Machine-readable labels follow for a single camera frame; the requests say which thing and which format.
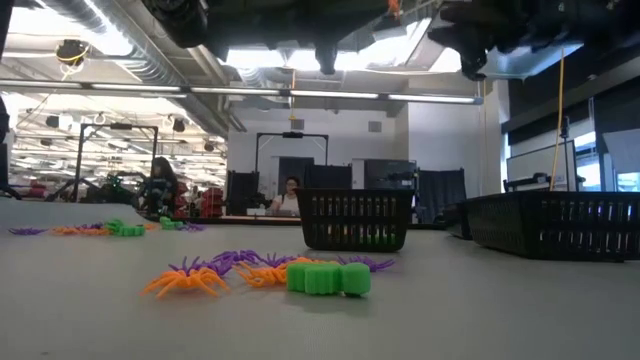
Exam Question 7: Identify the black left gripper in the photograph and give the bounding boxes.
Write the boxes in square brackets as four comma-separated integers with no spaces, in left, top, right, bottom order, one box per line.
[207,0,401,76]

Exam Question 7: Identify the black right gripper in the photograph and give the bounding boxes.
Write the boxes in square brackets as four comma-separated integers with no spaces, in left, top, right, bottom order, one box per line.
[429,0,531,80]

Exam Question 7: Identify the black tripod stand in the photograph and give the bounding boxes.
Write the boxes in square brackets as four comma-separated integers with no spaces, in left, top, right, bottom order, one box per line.
[558,115,572,192]

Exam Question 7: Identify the long ceiling light bar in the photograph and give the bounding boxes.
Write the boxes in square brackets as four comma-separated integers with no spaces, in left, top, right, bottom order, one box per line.
[0,78,485,106]

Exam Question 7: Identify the black slotted plastic basket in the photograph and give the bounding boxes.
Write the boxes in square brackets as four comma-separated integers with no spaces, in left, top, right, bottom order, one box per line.
[444,191,640,263]
[293,187,416,253]

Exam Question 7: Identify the person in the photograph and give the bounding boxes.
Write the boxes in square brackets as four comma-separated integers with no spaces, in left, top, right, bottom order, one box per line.
[141,155,180,217]
[268,175,302,218]

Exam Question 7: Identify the neighbouring work table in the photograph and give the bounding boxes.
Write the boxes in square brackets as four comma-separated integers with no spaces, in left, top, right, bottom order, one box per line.
[142,213,301,226]

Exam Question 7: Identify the grey table mat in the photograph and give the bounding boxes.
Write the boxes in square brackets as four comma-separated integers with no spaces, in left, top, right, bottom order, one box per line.
[0,197,640,360]

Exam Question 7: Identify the black metal rig frame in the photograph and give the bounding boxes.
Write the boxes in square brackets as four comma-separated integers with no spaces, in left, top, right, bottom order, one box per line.
[254,131,330,174]
[73,122,160,202]

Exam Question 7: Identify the yellow hanging cable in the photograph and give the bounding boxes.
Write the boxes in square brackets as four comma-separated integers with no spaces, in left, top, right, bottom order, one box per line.
[548,47,566,192]

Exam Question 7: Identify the silver ventilation duct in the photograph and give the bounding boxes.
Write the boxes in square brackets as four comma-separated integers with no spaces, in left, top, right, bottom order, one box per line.
[29,0,236,139]

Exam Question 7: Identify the black ceiling cable reel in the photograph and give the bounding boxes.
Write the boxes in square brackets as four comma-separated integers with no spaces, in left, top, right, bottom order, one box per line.
[54,38,91,69]

